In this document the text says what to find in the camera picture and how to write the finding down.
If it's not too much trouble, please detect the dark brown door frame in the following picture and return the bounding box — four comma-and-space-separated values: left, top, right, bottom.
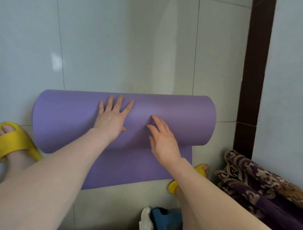
233, 0, 277, 160

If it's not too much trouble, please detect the blue bag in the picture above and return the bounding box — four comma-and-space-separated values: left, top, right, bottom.
151, 208, 183, 230

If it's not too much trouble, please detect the yellow slipper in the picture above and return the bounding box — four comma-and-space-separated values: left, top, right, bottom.
168, 164, 210, 194
0, 121, 43, 162

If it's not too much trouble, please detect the purple yoga mat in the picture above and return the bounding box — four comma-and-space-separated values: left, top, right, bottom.
32, 89, 217, 190

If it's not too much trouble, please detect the person's left forearm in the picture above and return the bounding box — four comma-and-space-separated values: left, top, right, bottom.
0, 128, 110, 230

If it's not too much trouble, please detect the purple gold patterned cloth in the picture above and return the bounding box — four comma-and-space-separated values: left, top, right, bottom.
214, 150, 303, 230

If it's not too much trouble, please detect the white plastic bag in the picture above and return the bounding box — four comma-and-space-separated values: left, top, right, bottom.
139, 207, 154, 230

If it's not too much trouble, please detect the person's right forearm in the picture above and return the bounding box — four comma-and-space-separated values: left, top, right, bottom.
168, 158, 271, 230

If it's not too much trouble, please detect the person's left foot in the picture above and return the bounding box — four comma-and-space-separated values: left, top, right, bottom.
0, 125, 37, 183

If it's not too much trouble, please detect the person's left hand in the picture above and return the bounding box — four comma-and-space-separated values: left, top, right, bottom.
93, 95, 134, 144

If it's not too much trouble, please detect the person's right hand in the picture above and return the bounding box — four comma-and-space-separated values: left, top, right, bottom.
146, 115, 182, 171

